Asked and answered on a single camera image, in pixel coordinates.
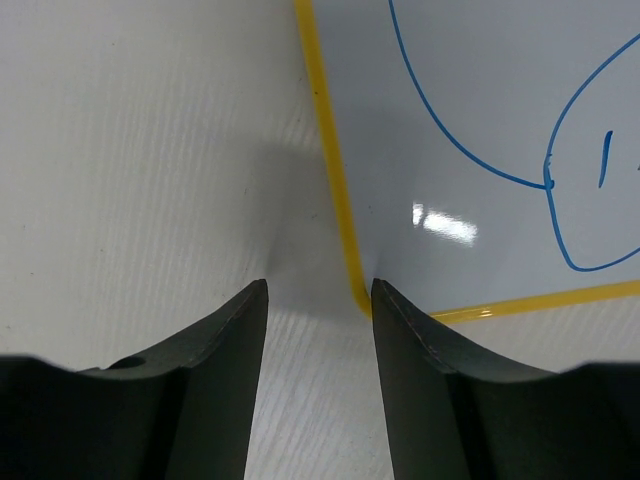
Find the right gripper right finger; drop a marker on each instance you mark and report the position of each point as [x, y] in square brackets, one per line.
[457, 410]

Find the yellow-framed small whiteboard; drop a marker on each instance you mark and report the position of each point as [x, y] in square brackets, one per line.
[483, 156]

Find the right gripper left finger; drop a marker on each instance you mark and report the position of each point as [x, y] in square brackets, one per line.
[180, 409]

